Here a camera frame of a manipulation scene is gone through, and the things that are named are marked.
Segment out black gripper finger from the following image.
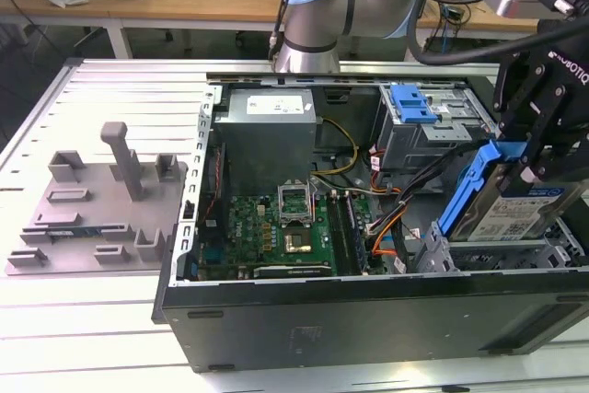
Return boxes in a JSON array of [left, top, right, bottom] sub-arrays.
[[491, 54, 542, 155], [519, 88, 589, 182]]

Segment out hard disk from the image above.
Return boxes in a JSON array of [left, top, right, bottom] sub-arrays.
[[439, 138, 583, 243]]

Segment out grey metal disk bay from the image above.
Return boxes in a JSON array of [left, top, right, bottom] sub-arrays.
[[409, 220, 576, 274]]

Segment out blue plastic drive latch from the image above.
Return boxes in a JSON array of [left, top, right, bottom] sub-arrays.
[[389, 84, 438, 125]]

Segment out grey metal drive cage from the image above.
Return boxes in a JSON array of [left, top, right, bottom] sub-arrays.
[[375, 84, 501, 173]]

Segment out black RAM slot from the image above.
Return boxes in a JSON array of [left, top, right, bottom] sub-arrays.
[[326, 192, 351, 274], [343, 192, 369, 274]]

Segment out thin metal locking lever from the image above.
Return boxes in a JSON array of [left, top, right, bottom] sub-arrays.
[[309, 177, 320, 228]]

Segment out metal socket cover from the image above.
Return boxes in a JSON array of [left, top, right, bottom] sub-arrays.
[[275, 179, 314, 228]]

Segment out grey power supply unit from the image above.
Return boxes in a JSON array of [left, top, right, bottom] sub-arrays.
[[212, 88, 319, 182]]

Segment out CPU socket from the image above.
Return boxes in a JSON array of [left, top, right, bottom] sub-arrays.
[[281, 225, 314, 257]]

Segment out black PC case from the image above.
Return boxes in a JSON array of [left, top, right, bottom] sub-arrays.
[[151, 71, 589, 374]]

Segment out black graphics card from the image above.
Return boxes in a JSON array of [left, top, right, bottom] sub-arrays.
[[250, 263, 333, 280]]

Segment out green motherboard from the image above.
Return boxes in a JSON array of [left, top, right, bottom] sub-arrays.
[[192, 192, 383, 282]]

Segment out grey plastic parts rack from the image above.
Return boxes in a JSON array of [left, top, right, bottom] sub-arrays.
[[3, 121, 190, 277]]

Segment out black camera cable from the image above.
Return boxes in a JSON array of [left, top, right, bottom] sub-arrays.
[[407, 0, 553, 67]]

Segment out black sleeved wire bundle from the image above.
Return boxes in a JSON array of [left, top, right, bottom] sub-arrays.
[[367, 142, 489, 237]]

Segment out yellow and black wire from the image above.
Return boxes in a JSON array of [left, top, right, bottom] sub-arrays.
[[312, 117, 361, 179]]

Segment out orange data wire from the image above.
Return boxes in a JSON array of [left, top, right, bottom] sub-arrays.
[[371, 215, 406, 257]]

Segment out wooden desk white frame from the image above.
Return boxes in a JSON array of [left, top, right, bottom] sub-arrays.
[[0, 0, 589, 61]]

